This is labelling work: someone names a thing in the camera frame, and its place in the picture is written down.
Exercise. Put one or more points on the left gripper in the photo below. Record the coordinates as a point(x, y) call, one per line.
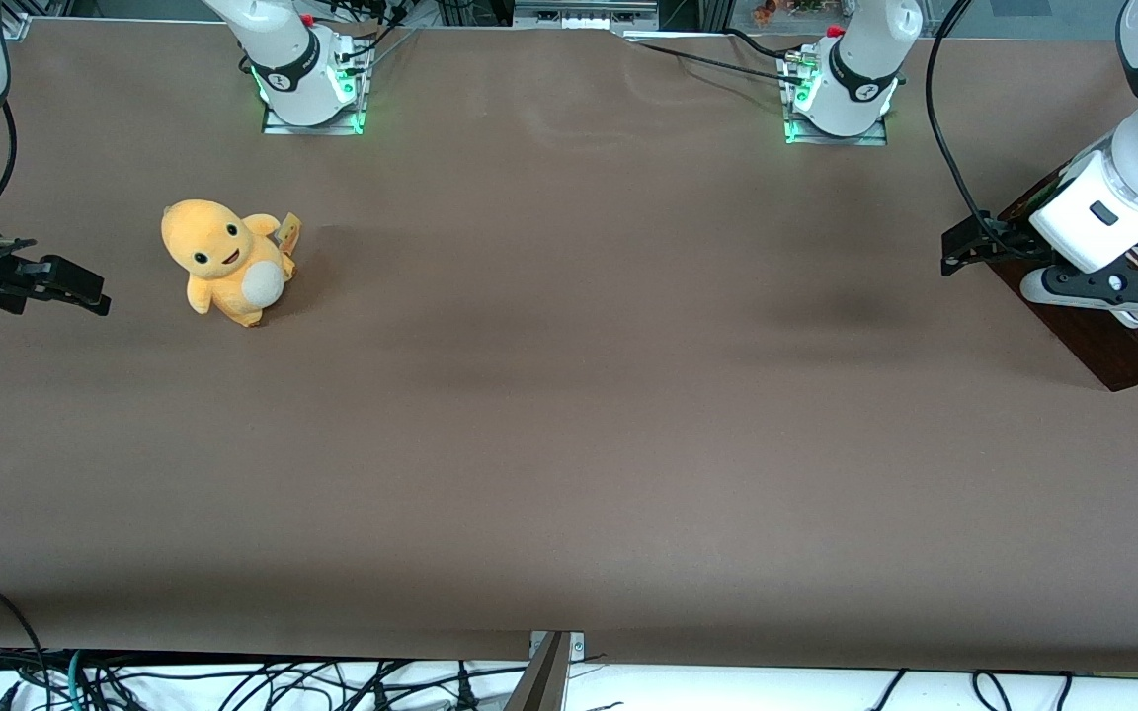
point(1002, 239)

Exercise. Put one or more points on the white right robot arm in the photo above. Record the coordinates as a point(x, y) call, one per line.
point(287, 69)

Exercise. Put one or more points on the yellow plush toy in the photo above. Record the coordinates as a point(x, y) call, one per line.
point(223, 262)

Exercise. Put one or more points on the small orange object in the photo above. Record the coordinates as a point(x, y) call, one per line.
point(765, 12)

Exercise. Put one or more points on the grey power strip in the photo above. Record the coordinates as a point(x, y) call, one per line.
point(584, 12)

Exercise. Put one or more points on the white lower board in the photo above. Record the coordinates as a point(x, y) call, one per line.
point(727, 691)

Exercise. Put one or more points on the dark angled bar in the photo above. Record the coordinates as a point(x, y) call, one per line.
point(541, 681)

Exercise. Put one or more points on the small metal edge bracket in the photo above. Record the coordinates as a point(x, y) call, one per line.
point(577, 644)

